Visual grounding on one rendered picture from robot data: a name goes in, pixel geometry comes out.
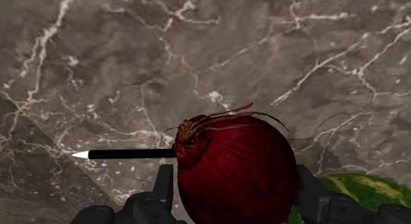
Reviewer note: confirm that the black pen with white tip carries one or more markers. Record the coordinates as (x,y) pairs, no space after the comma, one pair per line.
(128,154)

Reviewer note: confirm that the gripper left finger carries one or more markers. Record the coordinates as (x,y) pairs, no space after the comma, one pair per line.
(163,191)

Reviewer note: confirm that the red onion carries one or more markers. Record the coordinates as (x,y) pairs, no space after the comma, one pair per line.
(236,168)

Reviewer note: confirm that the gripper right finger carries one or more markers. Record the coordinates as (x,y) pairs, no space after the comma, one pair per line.
(316,201)

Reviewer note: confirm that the green striped watermelon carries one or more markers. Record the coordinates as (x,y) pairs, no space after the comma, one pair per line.
(366,191)

